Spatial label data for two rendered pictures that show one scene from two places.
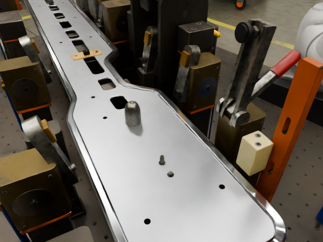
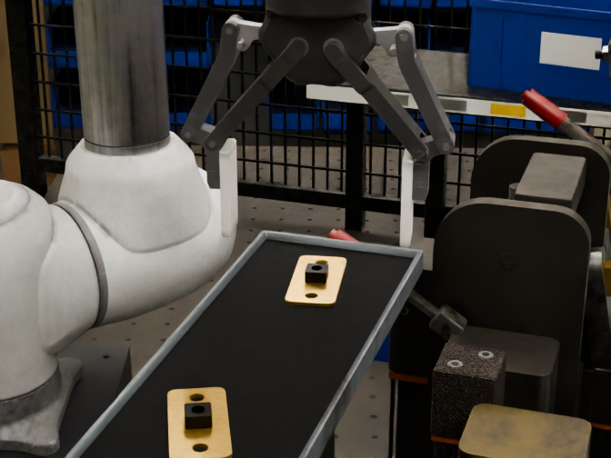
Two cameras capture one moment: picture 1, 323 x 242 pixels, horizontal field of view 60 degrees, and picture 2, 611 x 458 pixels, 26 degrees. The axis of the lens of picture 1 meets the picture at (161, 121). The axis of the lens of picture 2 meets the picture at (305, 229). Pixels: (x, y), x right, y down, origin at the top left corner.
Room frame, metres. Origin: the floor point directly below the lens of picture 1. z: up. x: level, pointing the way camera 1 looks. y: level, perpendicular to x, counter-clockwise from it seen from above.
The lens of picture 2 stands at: (1.66, 0.62, 1.61)
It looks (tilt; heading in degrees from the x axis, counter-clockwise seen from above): 23 degrees down; 225
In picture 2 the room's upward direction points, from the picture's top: straight up
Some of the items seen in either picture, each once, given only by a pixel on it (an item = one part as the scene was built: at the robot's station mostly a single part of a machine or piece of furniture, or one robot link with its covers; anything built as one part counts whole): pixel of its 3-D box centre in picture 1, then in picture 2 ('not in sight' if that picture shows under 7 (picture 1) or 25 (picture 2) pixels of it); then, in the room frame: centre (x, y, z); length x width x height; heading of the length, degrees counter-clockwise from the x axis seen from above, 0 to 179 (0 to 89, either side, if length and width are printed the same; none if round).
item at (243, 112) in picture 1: (241, 117); not in sight; (0.37, -0.14, 1.06); 0.03 x 0.01 x 0.03; 117
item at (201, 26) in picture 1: (190, 100); not in sight; (0.64, -0.08, 0.91); 0.07 x 0.05 x 0.42; 117
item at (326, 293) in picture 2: not in sight; (316, 274); (1.00, -0.03, 1.17); 0.08 x 0.04 x 0.01; 37
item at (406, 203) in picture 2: not in sight; (407, 197); (0.96, 0.03, 1.24); 0.03 x 0.01 x 0.07; 37
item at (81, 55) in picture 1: (86, 53); not in sight; (0.74, 0.21, 1.01); 0.08 x 0.04 x 0.01; 117
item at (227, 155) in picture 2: not in sight; (228, 187); (1.04, -0.08, 1.24); 0.03 x 0.01 x 0.07; 37
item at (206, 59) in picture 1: (199, 122); not in sight; (0.58, -0.10, 0.88); 0.11 x 0.07 x 0.37; 117
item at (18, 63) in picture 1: (33, 120); not in sight; (0.60, 0.35, 0.87); 0.12 x 0.07 x 0.35; 117
